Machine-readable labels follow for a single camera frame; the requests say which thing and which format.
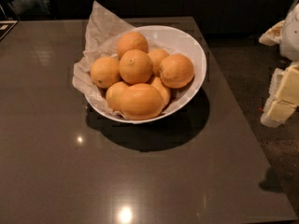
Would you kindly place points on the white ceramic bowl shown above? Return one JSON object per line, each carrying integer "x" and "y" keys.
{"x": 190, "y": 52}

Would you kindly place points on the white crumpled paper liner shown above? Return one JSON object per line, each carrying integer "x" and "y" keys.
{"x": 102, "y": 31}

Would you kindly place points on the large orange at front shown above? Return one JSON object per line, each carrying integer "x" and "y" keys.
{"x": 141, "y": 101}

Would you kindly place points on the orange wedged front right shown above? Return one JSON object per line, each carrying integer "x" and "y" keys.
{"x": 163, "y": 90}

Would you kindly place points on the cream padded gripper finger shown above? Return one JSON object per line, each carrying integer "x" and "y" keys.
{"x": 283, "y": 97}
{"x": 272, "y": 36}

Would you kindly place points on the dark framed object top left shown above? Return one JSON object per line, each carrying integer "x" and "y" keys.
{"x": 5, "y": 27}

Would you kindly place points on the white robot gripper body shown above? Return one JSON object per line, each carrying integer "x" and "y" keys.
{"x": 291, "y": 34}

